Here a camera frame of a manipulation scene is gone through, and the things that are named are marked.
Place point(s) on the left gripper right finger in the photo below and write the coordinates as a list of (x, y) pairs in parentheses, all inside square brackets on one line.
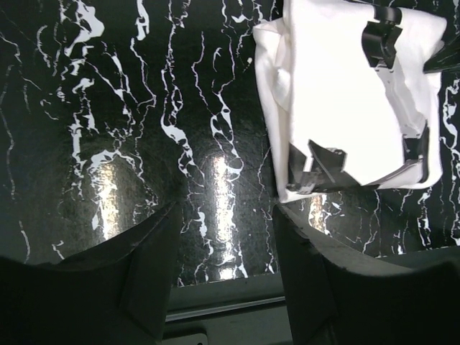
[(337, 295)]

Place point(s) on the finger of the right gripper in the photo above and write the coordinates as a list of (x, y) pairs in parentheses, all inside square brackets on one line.
[(447, 59)]

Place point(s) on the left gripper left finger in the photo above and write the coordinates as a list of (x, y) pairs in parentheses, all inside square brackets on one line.
[(116, 292)]

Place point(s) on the white t-shirt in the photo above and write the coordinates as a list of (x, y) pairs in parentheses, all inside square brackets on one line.
[(345, 98)]

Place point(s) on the black marbled table mat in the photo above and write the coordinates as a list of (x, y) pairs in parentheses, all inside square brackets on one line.
[(111, 109)]

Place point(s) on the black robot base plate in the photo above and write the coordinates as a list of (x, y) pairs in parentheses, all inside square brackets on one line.
[(241, 311)]

